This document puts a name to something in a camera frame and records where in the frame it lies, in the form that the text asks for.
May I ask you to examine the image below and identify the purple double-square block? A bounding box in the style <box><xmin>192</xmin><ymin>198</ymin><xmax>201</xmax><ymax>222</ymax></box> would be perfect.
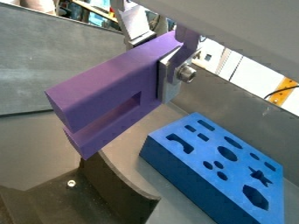
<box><xmin>45</xmin><ymin>31</ymin><xmax>178</xmax><ymax>159</ymax></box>

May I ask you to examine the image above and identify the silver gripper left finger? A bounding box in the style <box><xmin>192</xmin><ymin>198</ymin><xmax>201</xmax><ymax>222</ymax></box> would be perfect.
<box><xmin>109</xmin><ymin>0</ymin><xmax>156</xmax><ymax>49</ymax></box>

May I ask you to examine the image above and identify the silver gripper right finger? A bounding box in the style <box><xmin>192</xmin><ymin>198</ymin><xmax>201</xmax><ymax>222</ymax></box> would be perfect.
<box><xmin>157</xmin><ymin>24</ymin><xmax>200</xmax><ymax>103</ymax></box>

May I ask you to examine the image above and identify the blue shape-sorting board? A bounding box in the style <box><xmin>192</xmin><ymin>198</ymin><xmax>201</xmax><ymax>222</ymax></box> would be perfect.
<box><xmin>140</xmin><ymin>113</ymin><xmax>285</xmax><ymax>224</ymax></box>

